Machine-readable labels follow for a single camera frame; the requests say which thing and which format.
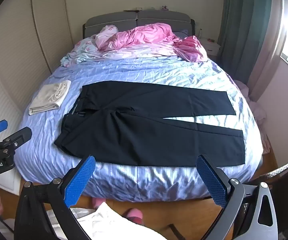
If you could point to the small pink toy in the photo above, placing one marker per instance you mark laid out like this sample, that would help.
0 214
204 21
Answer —
164 8

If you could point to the cream sliding wardrobe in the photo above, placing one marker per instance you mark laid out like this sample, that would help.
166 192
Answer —
9 67

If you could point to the black pants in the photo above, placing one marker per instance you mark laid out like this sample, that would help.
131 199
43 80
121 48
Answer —
134 135

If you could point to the pink slipper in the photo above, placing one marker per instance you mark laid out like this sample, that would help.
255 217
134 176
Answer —
98 202
135 215

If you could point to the pink satin duvet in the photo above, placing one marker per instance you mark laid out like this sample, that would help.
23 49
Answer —
144 36

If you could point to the beige curtain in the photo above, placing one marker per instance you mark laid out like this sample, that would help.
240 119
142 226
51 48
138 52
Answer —
266 55

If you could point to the folded white cloth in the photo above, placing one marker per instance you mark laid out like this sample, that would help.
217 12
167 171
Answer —
49 97

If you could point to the small clear bottle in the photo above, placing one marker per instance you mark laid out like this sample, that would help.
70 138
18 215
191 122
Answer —
201 32

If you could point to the green curtain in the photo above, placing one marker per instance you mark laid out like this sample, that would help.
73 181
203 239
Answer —
241 25

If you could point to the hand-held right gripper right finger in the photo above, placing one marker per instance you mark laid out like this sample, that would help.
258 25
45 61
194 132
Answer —
211 182

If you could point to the grey padded headboard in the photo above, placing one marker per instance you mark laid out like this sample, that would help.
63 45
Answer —
124 18

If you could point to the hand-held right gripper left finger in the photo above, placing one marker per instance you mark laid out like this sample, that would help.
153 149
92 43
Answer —
80 180

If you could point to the pale floral blanket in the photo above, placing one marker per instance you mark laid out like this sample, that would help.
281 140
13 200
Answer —
84 50

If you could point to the flat cardboard box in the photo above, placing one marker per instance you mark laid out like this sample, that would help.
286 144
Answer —
132 10

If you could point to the bed with blue sheet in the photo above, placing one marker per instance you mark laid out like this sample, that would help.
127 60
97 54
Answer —
139 72

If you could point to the pile of pink bedding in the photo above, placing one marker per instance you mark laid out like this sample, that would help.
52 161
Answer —
258 110

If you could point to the white nightstand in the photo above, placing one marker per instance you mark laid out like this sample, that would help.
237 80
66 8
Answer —
212 46

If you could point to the person's white clothing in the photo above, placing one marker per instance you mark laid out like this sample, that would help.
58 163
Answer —
104 220

